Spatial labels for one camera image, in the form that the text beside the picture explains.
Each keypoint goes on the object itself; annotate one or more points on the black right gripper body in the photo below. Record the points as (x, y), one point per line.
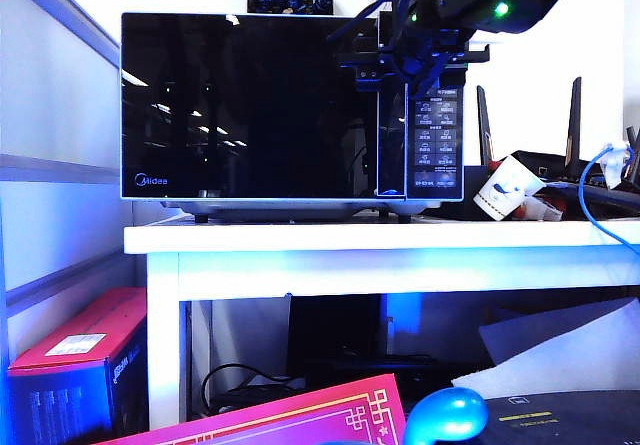
(450, 55)

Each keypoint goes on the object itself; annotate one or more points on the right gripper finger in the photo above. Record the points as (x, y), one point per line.
(426, 76)
(367, 77)

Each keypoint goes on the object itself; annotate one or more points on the black glass microwave door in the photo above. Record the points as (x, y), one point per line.
(225, 115)

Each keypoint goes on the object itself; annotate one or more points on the black Midea microwave oven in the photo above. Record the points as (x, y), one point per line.
(435, 140)

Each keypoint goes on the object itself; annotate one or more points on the small black box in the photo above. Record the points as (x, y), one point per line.
(470, 190)

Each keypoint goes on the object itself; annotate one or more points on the pink gift box gold pattern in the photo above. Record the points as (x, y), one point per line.
(300, 415)

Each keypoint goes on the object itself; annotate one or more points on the black box yellow print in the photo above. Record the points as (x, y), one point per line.
(575, 420)

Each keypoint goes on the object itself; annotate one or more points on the white paper cup blue print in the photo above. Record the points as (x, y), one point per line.
(502, 185)

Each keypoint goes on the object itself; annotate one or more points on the black router with antennas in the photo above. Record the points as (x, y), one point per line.
(560, 162)

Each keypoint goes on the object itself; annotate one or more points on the white table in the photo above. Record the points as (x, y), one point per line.
(350, 240)

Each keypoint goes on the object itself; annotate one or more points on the red white crumpled packet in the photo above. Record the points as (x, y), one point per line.
(542, 210)

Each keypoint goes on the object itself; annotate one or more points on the white tape tag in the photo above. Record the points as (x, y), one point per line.
(612, 165)

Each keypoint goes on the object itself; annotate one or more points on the white foam sheet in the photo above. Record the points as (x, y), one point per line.
(575, 355)

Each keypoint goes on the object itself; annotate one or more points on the shiny blue balloon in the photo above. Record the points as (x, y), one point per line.
(445, 415)

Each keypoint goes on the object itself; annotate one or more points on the red and blue carton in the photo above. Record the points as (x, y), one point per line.
(75, 325)

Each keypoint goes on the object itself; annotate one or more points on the grey partition frame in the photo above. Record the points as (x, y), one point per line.
(50, 167)

